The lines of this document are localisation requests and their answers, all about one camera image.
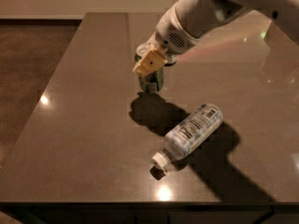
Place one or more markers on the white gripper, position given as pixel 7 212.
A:
pixel 170 36

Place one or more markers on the green soda can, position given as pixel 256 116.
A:
pixel 153 82

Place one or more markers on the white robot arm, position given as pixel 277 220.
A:
pixel 216 13

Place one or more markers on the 7up soda can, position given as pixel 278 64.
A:
pixel 171 60

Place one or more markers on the clear plastic water bottle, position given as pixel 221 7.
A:
pixel 187 136

